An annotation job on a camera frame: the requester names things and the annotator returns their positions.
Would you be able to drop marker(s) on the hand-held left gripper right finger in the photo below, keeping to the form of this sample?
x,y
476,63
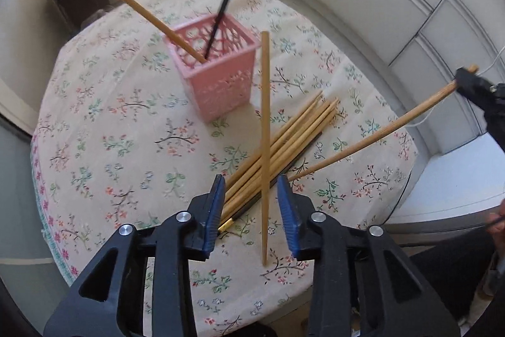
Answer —
x,y
288,214

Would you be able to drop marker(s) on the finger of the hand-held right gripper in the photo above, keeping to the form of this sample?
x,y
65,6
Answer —
x,y
471,82

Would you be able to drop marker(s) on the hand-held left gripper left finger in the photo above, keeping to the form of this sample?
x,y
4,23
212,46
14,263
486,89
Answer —
x,y
211,218

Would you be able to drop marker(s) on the black chopstick with gold band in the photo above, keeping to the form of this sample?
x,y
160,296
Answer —
x,y
246,207
225,3

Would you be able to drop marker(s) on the pile of wooden chopsticks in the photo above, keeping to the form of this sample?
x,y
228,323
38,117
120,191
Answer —
x,y
292,139

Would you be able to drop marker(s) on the wooden chopstick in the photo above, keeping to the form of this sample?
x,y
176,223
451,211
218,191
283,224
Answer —
x,y
374,137
265,123
150,17

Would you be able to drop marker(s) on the pink lattice utensil holder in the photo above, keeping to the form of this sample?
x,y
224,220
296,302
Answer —
x,y
221,84

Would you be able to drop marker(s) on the floral tablecloth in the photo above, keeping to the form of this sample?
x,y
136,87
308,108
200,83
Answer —
x,y
118,123

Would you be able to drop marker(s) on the person's dark trousers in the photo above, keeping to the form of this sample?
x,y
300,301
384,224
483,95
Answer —
x,y
446,277

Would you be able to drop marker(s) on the dark brown stand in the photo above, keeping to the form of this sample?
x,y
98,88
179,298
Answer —
x,y
85,7

